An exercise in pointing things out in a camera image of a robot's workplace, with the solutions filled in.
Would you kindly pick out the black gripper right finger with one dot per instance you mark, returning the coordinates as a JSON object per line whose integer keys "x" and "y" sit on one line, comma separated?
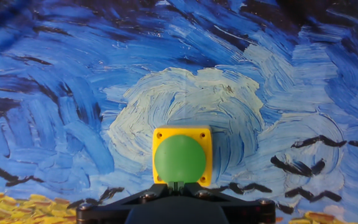
{"x": 244, "y": 213}

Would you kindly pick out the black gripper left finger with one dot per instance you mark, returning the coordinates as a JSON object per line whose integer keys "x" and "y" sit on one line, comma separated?
{"x": 110, "y": 213}

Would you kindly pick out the yellow box with green button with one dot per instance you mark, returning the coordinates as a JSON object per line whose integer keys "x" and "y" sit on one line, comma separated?
{"x": 179, "y": 155}

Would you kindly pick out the painted wheatfield cloth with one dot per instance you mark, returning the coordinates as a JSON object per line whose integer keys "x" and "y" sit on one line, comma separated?
{"x": 73, "y": 77}

